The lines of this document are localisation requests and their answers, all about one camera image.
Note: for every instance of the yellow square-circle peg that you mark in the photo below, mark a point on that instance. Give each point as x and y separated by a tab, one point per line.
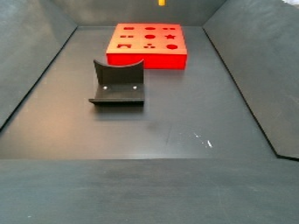
162	2

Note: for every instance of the black curved holder stand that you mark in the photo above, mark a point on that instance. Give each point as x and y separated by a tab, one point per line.
120	83

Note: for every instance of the red shape-sorter block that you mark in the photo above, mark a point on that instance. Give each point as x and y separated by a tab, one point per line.
155	43

